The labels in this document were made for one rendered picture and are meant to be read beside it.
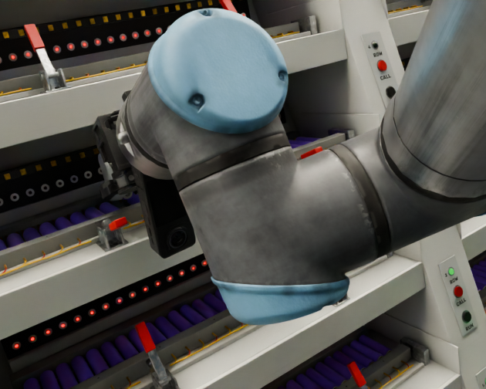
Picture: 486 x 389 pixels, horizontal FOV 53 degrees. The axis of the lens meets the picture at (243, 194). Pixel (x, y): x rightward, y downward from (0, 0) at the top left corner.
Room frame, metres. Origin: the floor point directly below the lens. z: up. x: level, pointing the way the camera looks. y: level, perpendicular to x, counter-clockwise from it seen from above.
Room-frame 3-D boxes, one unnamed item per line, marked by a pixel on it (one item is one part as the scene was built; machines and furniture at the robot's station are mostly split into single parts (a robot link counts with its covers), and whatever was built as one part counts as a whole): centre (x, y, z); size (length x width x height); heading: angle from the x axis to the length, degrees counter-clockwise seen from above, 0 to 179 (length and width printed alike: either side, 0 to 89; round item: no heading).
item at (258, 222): (0.36, -0.01, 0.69); 0.12 x 0.09 x 0.12; 94
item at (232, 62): (0.37, 0.00, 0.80); 0.12 x 0.09 x 0.10; 27
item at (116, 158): (0.52, 0.08, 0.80); 0.12 x 0.08 x 0.09; 27
